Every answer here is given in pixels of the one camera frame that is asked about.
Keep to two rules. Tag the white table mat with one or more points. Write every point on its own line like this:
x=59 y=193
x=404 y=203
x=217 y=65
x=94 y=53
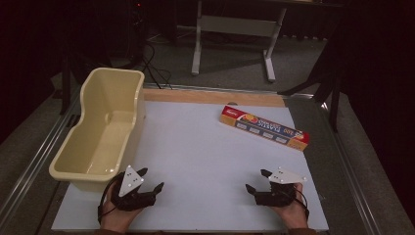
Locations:
x=202 y=163

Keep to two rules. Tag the person's left hand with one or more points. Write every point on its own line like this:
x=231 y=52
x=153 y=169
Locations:
x=115 y=218

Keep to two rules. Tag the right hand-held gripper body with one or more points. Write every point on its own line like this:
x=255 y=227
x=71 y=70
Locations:
x=284 y=177

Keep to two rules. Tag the long plastic wrap box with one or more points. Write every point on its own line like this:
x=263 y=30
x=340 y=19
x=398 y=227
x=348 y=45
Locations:
x=265 y=128

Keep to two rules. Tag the black stand legs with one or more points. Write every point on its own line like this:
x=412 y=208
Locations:
x=326 y=84

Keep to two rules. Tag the cream plastic tub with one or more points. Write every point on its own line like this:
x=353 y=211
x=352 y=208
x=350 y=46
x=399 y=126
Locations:
x=107 y=130

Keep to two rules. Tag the wooden board strip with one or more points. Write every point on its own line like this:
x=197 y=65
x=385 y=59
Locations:
x=208 y=97

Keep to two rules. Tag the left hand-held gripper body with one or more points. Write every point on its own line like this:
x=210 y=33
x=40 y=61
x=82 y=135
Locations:
x=130 y=182

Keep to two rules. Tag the person's right hand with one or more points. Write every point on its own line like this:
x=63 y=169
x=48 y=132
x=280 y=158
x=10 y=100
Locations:
x=294 y=217

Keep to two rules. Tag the white metal table frame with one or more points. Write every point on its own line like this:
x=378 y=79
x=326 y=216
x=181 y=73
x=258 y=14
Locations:
x=239 y=25

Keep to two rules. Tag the metal table rail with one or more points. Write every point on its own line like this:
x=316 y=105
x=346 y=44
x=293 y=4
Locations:
x=228 y=90
x=352 y=169
x=31 y=169

